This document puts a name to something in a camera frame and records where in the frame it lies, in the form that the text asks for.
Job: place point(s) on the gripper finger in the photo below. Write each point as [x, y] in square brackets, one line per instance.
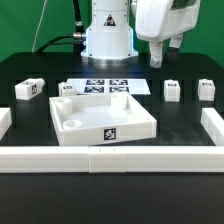
[156, 54]
[174, 46]

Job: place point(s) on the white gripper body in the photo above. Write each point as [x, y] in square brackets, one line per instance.
[159, 20]

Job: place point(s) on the white square tabletop part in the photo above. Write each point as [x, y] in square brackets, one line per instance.
[96, 119]

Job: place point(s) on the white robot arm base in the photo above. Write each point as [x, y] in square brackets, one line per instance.
[109, 38]

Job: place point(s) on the white marker tag sheet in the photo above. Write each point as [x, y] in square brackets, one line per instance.
[97, 85]

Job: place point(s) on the white right fence wall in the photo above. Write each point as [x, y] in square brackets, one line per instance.
[213, 123]

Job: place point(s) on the white fence wall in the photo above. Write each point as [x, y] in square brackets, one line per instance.
[213, 123]
[5, 121]
[113, 159]

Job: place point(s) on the white front fence wall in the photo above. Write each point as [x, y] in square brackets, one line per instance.
[113, 159]

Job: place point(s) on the white left fence wall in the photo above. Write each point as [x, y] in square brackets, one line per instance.
[5, 121]

